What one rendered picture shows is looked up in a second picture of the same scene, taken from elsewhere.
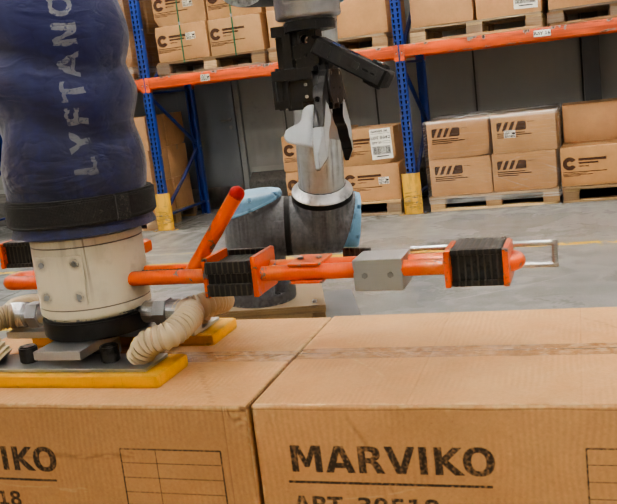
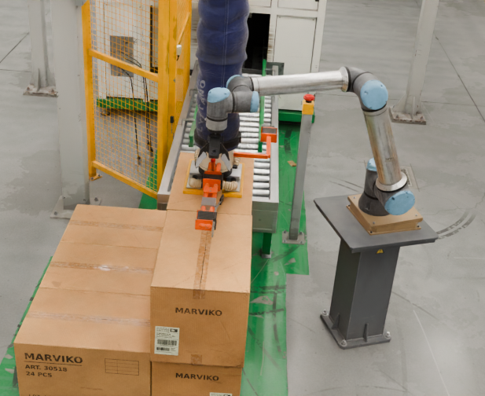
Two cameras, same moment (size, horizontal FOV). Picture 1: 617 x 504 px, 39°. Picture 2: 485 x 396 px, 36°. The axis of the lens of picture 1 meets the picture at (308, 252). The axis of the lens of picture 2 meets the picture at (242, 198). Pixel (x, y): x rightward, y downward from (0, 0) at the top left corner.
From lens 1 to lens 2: 3.24 m
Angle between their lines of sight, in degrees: 69
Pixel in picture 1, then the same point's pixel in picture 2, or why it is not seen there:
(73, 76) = (203, 104)
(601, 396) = (161, 261)
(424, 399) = (165, 235)
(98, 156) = (203, 127)
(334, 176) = (382, 177)
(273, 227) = (371, 181)
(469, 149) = not seen: outside the picture
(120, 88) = not seen: hidden behind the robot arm
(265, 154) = not seen: outside the picture
